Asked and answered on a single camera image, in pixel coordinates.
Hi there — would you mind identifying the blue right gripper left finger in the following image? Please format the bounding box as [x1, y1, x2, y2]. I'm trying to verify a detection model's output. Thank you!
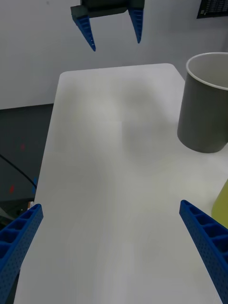
[0, 203, 44, 304]

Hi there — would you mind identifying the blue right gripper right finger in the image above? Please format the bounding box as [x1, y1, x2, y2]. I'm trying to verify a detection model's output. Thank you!
[179, 199, 228, 304]

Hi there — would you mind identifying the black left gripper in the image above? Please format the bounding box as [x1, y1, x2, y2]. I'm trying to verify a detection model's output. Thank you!
[70, 0, 145, 52]

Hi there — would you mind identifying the yellow-green plastic bin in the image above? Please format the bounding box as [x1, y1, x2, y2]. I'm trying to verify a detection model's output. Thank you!
[210, 179, 228, 230]

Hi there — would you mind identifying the grey plastic bin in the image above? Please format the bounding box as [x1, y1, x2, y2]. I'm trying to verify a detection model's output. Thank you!
[177, 51, 228, 154]

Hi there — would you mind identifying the black floor cable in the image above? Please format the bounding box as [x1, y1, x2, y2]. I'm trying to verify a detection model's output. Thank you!
[0, 153, 38, 190]

